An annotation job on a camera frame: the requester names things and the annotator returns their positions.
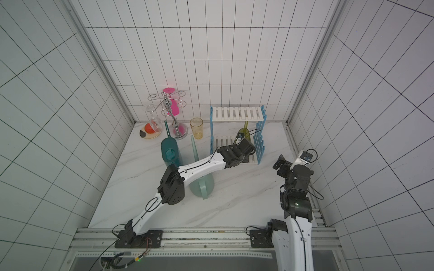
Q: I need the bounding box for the mint green watering can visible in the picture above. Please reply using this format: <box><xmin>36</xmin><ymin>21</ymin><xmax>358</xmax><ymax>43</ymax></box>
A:
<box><xmin>188</xmin><ymin>134</ymin><xmax>216</xmax><ymax>200</ymax></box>

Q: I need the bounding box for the dark teal watering can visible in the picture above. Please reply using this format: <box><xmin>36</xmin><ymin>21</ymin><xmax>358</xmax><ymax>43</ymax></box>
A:
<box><xmin>160</xmin><ymin>121</ymin><xmax>182</xmax><ymax>167</ymax></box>

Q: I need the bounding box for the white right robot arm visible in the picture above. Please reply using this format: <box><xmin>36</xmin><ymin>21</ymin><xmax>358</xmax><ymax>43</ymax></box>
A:
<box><xmin>267</xmin><ymin>151</ymin><xmax>314</xmax><ymax>271</ymax></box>

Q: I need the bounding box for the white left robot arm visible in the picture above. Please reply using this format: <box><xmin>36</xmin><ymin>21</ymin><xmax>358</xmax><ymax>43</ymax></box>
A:
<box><xmin>117</xmin><ymin>139</ymin><xmax>256</xmax><ymax>243</ymax></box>

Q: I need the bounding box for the blue and white slatted shelf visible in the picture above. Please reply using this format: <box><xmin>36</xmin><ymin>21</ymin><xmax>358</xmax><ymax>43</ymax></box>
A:
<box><xmin>210</xmin><ymin>106</ymin><xmax>267</xmax><ymax>164</ymax></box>

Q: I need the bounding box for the amber plastic cup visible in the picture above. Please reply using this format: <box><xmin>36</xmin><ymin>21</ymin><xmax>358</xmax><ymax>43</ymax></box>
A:
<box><xmin>189</xmin><ymin>117</ymin><xmax>203</xmax><ymax>140</ymax></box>

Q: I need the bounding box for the chrome glass holder stand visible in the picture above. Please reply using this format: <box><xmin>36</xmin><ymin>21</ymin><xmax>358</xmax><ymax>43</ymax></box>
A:
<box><xmin>147</xmin><ymin>88</ymin><xmax>188</xmax><ymax>140</ymax></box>

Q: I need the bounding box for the pink cup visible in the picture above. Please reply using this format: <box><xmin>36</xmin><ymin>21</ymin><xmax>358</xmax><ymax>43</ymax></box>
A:
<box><xmin>163</xmin><ymin>88</ymin><xmax>180</xmax><ymax>116</ymax></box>

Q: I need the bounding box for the clear wine glass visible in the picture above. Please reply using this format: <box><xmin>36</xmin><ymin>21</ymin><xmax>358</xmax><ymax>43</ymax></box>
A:
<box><xmin>146</xmin><ymin>104</ymin><xmax>163</xmax><ymax>132</ymax></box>

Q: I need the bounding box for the wooden plate with red ball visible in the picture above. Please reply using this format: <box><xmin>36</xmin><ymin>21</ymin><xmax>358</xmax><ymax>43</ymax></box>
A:
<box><xmin>139</xmin><ymin>123</ymin><xmax>161</xmax><ymax>140</ymax></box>

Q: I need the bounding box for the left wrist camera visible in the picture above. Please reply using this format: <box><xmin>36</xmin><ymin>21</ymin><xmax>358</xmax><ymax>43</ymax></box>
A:
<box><xmin>235</xmin><ymin>132</ymin><xmax>245</xmax><ymax>144</ymax></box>

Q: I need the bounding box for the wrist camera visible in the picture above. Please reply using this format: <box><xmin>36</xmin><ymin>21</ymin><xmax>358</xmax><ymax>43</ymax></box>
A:
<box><xmin>235</xmin><ymin>132</ymin><xmax>245</xmax><ymax>144</ymax></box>
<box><xmin>290</xmin><ymin>150</ymin><xmax>314</xmax><ymax>170</ymax></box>

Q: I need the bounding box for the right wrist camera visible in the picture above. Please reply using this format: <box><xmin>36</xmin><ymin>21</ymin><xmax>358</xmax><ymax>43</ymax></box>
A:
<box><xmin>290</xmin><ymin>150</ymin><xmax>314</xmax><ymax>170</ymax></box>

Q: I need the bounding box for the aluminium mounting rail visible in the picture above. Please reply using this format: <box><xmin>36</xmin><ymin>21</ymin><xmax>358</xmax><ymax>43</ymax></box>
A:
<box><xmin>69</xmin><ymin>226</ymin><xmax>343</xmax><ymax>260</ymax></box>

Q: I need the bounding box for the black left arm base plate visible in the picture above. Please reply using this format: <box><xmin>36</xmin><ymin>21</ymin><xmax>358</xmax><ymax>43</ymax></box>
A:
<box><xmin>115</xmin><ymin>230</ymin><xmax>163</xmax><ymax>249</ymax></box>

